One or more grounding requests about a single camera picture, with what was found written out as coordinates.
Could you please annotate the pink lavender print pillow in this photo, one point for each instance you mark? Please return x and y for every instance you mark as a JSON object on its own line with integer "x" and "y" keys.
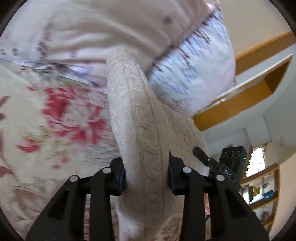
{"x": 192, "y": 74}

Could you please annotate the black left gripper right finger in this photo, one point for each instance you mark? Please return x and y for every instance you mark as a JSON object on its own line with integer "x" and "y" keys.
{"x": 231, "y": 217}

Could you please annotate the pale pink rear pillow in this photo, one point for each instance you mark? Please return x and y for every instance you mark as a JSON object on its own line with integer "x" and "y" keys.
{"x": 75, "y": 37}

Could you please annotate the cream cable-knit sweater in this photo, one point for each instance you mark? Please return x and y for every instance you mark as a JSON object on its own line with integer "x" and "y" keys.
{"x": 147, "y": 133}

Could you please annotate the wooden door frame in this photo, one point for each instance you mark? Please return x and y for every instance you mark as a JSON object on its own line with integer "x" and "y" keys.
{"x": 253, "y": 91}

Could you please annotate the wooden wall shelf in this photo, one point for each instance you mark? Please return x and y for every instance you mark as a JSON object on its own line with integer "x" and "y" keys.
{"x": 261, "y": 192}

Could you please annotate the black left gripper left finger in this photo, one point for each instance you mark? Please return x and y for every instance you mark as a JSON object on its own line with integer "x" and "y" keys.
{"x": 63, "y": 216}

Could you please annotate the floral bed quilt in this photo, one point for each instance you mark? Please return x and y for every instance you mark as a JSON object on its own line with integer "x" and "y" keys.
{"x": 51, "y": 128}

